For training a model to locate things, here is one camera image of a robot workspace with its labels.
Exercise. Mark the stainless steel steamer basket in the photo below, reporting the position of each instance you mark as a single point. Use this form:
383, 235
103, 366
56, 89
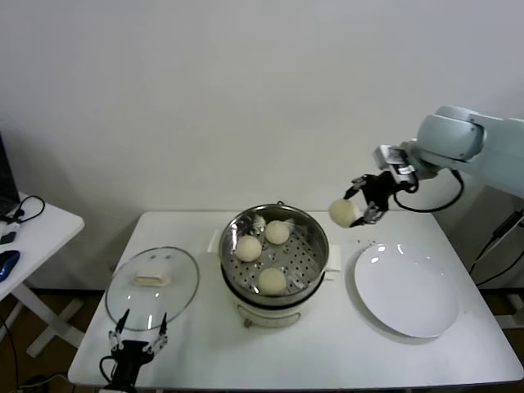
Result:
303, 254

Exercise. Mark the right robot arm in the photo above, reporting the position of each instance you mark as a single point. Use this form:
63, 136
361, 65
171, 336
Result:
450, 135

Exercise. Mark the small dark gadget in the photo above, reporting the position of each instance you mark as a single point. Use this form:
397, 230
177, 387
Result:
9, 237

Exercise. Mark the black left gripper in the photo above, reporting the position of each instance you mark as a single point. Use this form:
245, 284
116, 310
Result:
131, 354

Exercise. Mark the black inline adapter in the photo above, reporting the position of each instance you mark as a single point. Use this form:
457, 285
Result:
507, 223

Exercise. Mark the small white plug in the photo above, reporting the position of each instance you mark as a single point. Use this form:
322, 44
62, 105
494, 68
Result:
10, 224

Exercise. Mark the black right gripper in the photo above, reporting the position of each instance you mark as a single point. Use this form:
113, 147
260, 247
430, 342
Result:
380, 187

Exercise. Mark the white steamed baozi bun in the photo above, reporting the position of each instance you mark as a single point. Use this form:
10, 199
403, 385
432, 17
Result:
277, 232
248, 249
271, 281
344, 213

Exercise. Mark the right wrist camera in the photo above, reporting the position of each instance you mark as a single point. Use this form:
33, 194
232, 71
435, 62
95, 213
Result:
389, 157

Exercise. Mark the white round plate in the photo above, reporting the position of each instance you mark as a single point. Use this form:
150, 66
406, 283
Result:
405, 290

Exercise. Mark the blue computer mouse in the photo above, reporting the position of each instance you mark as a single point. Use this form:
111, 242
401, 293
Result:
8, 264

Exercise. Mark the white folding side table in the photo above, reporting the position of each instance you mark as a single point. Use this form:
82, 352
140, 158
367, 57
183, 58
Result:
49, 229

